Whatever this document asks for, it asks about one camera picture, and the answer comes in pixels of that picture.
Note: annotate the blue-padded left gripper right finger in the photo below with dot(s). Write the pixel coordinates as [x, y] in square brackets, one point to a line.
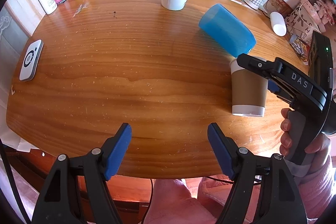
[279, 199]

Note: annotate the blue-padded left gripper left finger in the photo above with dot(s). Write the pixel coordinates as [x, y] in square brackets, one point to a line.
[59, 199]

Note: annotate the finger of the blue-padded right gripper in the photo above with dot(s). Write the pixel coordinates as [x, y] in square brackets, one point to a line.
[259, 66]

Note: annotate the brown sleeved paper cup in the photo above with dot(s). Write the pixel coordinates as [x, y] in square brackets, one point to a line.
[248, 92]

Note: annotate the small white plastic cup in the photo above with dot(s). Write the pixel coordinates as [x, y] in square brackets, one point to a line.
[277, 23]

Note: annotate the blue plastic cup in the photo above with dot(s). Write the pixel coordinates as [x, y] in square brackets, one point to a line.
[232, 35]

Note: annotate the right hand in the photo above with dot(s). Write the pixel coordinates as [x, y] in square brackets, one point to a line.
[320, 146]

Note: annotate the letter-printed canvas bag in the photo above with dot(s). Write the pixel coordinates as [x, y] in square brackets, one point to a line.
[299, 23]

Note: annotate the rag doll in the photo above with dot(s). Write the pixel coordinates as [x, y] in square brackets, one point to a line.
[322, 12]

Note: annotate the white remote device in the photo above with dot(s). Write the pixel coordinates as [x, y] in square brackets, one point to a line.
[30, 61]

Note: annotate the white lace cloth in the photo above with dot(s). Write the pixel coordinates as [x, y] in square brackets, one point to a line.
[13, 40]

